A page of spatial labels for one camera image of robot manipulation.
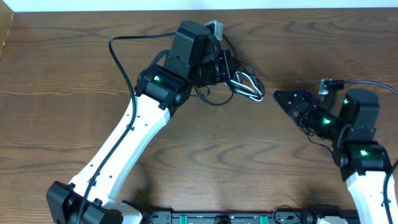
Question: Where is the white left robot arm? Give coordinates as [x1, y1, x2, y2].
[46, 21, 234, 224]

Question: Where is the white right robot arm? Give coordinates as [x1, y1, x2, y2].
[273, 88, 397, 223]

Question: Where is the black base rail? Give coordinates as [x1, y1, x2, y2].
[146, 207, 361, 224]

